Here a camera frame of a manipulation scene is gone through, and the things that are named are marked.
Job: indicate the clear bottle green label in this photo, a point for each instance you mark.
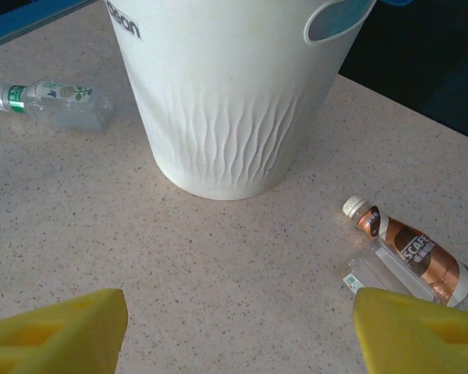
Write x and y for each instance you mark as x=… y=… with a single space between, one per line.
x=58 y=105

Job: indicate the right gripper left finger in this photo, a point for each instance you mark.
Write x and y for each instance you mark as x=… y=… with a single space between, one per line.
x=54 y=339

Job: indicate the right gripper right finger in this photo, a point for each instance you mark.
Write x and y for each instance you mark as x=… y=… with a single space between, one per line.
x=421 y=339

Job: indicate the brown coffee bottle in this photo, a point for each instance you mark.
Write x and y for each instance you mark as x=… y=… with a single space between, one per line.
x=421 y=253

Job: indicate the clear square plastic bottle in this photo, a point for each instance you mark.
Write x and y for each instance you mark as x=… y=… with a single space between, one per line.
x=378 y=272

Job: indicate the white plastic waste bin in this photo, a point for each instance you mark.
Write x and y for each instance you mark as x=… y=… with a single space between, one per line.
x=226 y=97

